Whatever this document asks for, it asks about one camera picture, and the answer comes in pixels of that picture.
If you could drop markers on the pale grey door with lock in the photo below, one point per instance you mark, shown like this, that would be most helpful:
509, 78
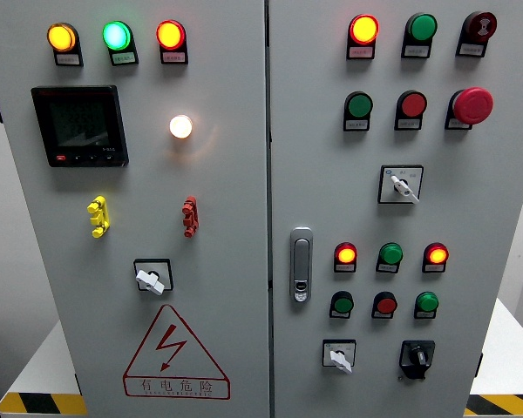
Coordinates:
462, 209

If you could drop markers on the small green domed button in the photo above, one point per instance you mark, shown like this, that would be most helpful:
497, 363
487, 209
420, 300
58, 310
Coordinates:
427, 301

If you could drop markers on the white round lamp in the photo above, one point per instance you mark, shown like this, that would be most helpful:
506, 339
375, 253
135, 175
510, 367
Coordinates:
181, 126

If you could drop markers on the dark red round buzzer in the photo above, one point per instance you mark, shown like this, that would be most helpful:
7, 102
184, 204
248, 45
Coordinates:
481, 25

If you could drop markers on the black knob turn switch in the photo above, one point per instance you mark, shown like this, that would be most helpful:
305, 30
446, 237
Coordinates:
418, 357

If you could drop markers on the large red stop button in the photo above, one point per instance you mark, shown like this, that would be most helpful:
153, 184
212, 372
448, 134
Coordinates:
473, 105

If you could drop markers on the red warning triangle sticker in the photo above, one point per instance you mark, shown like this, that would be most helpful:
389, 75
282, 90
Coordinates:
176, 385

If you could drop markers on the large red round lamp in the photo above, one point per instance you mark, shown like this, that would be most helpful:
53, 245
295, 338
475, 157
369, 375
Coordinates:
364, 29
170, 35

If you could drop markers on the small green push button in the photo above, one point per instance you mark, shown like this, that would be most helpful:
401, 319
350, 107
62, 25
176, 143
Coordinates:
343, 304

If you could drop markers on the large dark green lamp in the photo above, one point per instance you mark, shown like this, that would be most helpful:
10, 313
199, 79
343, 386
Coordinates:
422, 27

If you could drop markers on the small red push button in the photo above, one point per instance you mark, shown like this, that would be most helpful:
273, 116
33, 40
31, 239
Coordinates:
385, 304

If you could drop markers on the large red push button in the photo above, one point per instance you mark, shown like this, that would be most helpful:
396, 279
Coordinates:
412, 104

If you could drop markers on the large yellow round lamp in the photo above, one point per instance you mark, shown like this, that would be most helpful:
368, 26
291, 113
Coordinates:
62, 37

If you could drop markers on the small green round lamp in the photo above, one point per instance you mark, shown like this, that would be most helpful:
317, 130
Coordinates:
391, 253

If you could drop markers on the large green push button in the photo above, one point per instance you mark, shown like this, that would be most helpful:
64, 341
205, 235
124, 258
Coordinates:
359, 105

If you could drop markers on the silver door lock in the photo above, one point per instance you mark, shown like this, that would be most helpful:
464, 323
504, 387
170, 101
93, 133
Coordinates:
301, 261

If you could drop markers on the large green lit lamp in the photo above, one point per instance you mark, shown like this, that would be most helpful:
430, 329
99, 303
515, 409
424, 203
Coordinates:
117, 35

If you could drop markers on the black display meter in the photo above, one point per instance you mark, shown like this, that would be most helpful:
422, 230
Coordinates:
80, 126

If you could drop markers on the pale grey cabinet door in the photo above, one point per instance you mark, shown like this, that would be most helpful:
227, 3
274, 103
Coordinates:
226, 196

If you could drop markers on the small red round lamp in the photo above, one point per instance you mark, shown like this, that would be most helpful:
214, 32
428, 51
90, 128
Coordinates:
436, 254
346, 254

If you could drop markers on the small label plate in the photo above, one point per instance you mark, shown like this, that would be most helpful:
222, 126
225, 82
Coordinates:
416, 51
345, 268
68, 59
124, 58
386, 268
433, 268
408, 124
382, 315
470, 50
174, 57
424, 314
340, 314
457, 124
356, 125
361, 52

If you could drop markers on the black yellow striped tape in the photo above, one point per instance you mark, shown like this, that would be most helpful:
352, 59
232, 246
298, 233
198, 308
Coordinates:
43, 404
505, 405

